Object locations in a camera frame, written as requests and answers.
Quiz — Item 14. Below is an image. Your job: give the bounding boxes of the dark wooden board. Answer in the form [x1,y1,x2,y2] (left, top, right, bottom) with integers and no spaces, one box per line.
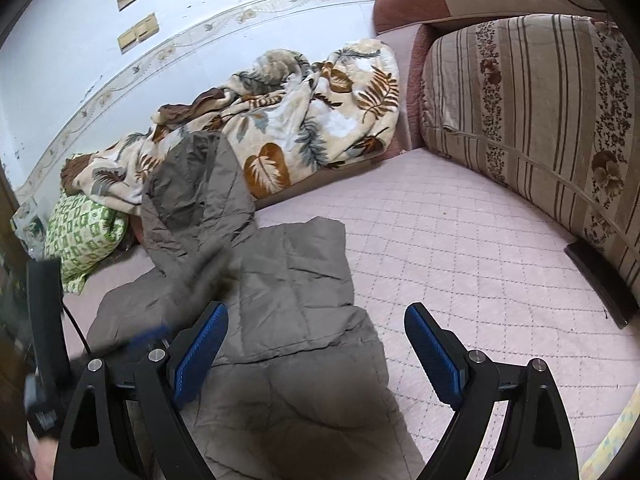
[564,241,638,330]

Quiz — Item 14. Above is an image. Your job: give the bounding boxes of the thick black cable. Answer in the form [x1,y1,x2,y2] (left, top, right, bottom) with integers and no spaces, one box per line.
[61,302,93,358]

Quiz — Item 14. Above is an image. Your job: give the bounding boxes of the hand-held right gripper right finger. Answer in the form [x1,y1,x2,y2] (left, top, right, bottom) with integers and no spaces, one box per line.
[404,302,581,480]

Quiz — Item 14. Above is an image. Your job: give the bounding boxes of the dark wooden cabinet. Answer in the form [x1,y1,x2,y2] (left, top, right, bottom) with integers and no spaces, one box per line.
[0,170,38,441]

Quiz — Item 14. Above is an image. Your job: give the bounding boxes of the large striped floral sofa cushion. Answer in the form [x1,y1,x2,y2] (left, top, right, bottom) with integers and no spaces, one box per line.
[420,14,640,291]

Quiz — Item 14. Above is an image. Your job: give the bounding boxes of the white floral pillow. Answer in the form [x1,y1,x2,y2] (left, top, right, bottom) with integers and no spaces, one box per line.
[11,199,53,251]

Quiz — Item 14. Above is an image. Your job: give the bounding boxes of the pink quilted cover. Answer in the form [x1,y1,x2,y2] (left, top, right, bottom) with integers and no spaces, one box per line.
[60,147,631,480]

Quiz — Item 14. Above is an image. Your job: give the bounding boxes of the person's left forearm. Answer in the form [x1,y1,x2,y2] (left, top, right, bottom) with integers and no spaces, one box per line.
[31,437,57,480]

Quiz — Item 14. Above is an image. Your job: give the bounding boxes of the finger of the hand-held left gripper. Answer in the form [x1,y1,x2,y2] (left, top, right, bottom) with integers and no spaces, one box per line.
[127,242,236,356]

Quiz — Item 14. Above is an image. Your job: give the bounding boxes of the leaf printed blanket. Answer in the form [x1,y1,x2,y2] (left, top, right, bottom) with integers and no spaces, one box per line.
[60,39,401,217]

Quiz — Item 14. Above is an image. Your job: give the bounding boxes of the grey-brown quilted jacket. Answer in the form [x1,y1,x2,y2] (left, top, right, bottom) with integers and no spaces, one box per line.
[85,130,426,480]

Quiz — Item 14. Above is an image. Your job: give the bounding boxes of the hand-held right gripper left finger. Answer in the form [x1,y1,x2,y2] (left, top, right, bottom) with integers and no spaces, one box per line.
[52,301,229,480]

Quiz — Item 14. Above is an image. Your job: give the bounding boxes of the yellow patterned cloth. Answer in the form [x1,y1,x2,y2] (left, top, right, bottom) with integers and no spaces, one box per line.
[582,407,633,480]

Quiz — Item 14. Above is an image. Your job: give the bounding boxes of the green patterned pillow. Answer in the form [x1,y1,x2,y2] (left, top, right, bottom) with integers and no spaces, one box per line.
[44,192,128,295]

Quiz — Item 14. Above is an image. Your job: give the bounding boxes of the beige wall switch plate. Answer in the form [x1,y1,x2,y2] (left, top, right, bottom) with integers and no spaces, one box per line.
[117,12,161,53]

